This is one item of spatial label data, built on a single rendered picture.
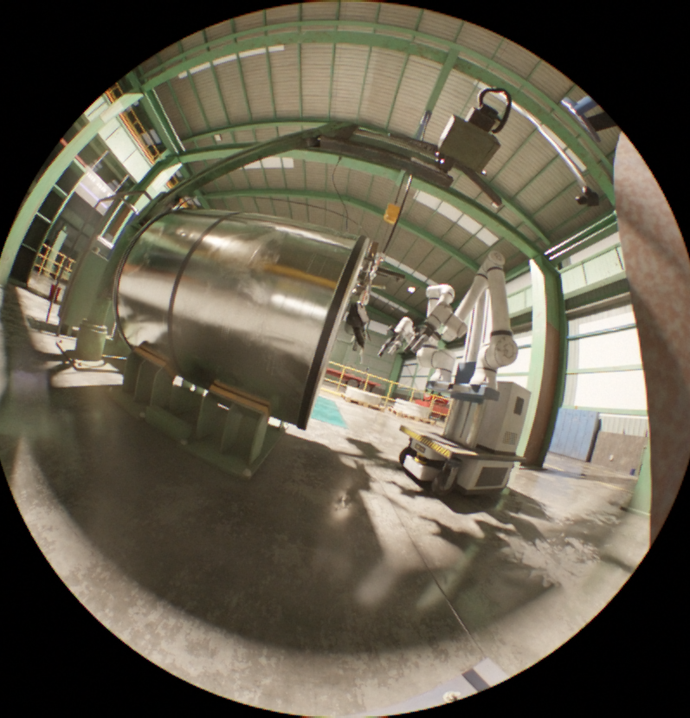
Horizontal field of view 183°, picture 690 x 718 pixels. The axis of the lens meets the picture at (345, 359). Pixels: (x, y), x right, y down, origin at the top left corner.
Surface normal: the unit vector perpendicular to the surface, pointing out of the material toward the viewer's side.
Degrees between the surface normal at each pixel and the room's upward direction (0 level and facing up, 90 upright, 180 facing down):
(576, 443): 90
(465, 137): 178
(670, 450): 90
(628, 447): 90
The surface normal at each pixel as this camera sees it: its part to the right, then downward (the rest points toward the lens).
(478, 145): -0.29, 0.94
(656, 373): -0.92, -0.32
